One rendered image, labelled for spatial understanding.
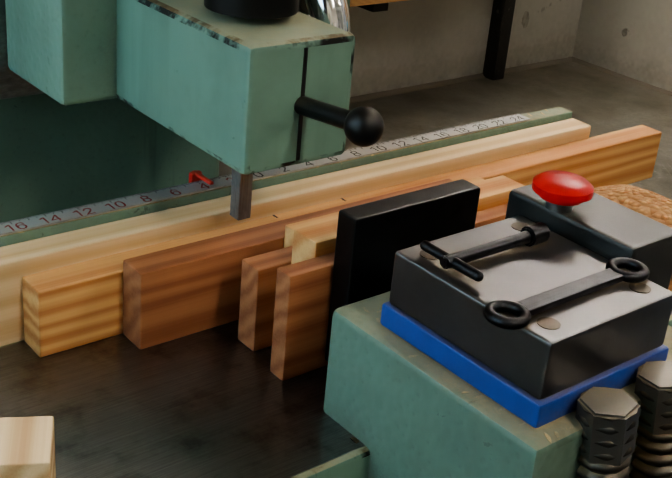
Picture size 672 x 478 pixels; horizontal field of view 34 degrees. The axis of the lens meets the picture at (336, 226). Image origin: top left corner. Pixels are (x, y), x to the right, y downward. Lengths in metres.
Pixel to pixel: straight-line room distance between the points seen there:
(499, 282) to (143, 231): 0.22
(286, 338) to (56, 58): 0.22
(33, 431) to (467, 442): 0.18
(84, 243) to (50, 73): 0.11
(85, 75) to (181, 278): 0.14
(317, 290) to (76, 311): 0.13
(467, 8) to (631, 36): 0.74
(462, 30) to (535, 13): 0.41
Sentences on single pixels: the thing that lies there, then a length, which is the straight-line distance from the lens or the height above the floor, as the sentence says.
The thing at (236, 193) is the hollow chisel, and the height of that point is 0.97.
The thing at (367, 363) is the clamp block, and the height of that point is 0.94.
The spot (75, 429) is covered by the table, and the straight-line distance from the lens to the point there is 0.55.
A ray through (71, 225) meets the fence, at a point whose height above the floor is 0.95.
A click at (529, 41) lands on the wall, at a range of 4.48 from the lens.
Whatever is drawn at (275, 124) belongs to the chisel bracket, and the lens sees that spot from 0.57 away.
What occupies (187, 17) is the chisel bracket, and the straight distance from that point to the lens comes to 0.59.
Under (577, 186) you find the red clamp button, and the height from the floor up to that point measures 1.02.
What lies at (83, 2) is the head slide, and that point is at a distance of 0.65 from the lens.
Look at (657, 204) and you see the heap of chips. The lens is 0.78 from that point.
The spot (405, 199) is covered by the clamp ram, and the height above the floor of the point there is 1.00.
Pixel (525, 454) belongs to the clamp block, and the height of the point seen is 0.95.
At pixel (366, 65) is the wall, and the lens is 3.87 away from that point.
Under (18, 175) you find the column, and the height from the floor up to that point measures 0.92.
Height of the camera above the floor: 1.22
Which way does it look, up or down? 25 degrees down
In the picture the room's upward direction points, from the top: 5 degrees clockwise
